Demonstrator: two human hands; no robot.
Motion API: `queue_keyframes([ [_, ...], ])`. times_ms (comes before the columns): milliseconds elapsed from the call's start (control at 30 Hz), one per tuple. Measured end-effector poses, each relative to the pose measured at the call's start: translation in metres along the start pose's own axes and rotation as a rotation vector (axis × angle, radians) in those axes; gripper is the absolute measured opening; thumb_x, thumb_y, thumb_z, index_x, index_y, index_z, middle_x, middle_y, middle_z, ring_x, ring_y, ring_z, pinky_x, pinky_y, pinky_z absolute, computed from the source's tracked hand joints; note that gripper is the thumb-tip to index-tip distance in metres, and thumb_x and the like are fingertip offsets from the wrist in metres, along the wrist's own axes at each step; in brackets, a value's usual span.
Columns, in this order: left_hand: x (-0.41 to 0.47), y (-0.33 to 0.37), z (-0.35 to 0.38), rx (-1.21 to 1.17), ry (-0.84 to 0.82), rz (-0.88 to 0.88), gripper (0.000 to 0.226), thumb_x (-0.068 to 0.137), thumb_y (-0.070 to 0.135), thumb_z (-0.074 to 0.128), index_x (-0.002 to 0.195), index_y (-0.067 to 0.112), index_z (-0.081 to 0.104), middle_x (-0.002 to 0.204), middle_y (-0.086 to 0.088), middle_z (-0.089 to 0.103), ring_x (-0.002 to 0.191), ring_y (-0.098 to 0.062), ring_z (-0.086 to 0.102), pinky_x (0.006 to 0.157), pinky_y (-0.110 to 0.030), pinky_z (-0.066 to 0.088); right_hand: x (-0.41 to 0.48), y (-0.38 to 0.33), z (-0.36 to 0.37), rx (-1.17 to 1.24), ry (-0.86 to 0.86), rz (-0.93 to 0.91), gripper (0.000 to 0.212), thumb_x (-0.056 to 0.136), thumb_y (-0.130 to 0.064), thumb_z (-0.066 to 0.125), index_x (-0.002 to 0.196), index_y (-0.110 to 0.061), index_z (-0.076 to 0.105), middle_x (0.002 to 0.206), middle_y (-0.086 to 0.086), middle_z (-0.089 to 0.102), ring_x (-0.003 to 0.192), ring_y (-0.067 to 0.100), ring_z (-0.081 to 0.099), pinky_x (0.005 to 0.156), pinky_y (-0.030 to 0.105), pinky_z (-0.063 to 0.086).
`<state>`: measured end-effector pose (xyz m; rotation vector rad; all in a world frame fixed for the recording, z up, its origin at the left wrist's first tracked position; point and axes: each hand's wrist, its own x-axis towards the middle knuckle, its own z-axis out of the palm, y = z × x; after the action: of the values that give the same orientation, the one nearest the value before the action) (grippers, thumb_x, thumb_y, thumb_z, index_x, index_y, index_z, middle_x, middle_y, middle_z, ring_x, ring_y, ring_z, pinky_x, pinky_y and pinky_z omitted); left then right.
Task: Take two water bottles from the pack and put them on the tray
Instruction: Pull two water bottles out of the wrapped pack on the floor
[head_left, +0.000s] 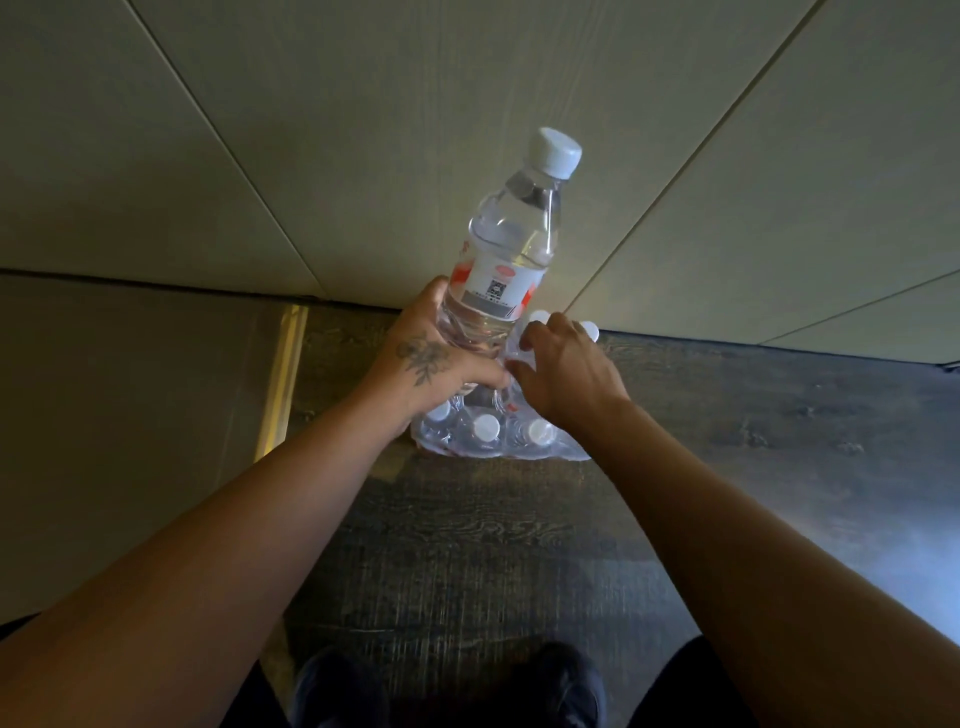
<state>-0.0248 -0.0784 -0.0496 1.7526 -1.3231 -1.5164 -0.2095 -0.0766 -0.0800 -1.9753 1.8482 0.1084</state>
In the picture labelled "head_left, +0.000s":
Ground person's right hand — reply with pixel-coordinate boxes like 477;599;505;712
506;312;631;438

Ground person's left hand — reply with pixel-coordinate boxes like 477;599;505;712
358;277;514;423

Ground plastic-wrapped pack of water bottles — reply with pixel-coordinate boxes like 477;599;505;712
409;309;601;462

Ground clear water bottle white cap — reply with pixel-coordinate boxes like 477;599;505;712
437;126;584;363

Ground person's left forearm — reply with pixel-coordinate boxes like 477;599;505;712
0;381;421;728

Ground person's right forearm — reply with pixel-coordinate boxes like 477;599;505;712
573;399;960;728

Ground gold metal floor strip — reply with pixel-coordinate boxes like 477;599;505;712
254;303;311;463

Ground black right shoe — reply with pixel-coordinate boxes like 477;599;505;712
516;640;609;728

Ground black shoe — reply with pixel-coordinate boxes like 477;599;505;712
288;648;393;728
516;640;609;728

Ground black left shoe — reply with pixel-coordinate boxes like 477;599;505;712
288;648;393;728

